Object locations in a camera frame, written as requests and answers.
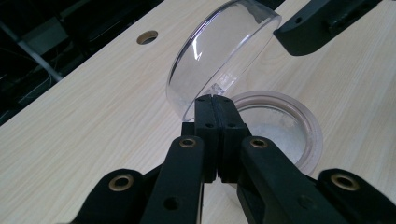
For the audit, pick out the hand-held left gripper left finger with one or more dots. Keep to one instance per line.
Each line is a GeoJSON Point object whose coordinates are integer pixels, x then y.
{"type": "Point", "coordinates": [183, 186]}

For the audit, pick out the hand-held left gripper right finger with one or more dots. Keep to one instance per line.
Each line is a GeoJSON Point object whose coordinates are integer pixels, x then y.
{"type": "Point", "coordinates": [274, 186]}

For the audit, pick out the clear glass jar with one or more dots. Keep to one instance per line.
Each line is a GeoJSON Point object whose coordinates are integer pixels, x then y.
{"type": "Point", "coordinates": [218, 46]}

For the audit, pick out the white desk leg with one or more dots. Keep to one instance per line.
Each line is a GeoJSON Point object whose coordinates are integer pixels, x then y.
{"type": "Point", "coordinates": [34, 54]}

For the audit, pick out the grey box under desk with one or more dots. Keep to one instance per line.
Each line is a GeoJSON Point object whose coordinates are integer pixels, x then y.
{"type": "Point", "coordinates": [45, 32]}

